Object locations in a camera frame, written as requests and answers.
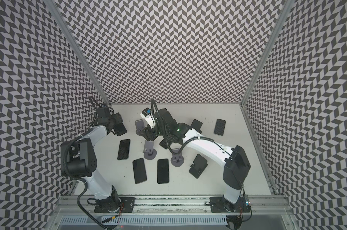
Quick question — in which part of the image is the teal-edged phone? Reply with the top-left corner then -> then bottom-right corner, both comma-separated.
117,139 -> 130,161
160,139 -> 171,150

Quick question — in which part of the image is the purple-edged phone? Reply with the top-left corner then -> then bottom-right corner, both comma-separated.
113,123 -> 127,137

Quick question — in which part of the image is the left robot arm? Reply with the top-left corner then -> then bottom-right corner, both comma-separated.
61,96 -> 127,230

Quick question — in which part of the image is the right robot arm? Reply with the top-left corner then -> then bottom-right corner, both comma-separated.
138,99 -> 251,212

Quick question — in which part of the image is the grey round stand far-left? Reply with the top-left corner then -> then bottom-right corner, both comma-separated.
135,119 -> 145,136

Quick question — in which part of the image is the grey round stand near left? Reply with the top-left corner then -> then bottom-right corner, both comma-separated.
143,141 -> 157,160

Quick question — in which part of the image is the grey round stand centre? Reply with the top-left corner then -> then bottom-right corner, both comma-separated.
171,148 -> 185,167

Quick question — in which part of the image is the black flat stand back right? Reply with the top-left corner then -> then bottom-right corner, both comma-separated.
190,119 -> 203,134

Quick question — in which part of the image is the black flat stand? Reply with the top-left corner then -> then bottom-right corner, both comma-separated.
190,119 -> 203,134
189,154 -> 208,179

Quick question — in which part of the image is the black flat stand front right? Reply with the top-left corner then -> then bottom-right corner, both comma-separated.
189,154 -> 208,179

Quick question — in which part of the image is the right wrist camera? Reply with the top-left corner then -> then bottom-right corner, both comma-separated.
140,108 -> 156,127

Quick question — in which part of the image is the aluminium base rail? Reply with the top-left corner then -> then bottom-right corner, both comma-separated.
57,195 -> 292,216

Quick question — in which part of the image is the aluminium corner post left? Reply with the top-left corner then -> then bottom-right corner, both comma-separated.
43,0 -> 111,105

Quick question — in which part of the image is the aluminium corner post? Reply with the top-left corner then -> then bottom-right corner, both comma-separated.
43,0 -> 111,105
240,0 -> 295,107

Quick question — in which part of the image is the aluminium corner post right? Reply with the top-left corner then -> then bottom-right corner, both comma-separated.
240,0 -> 295,107

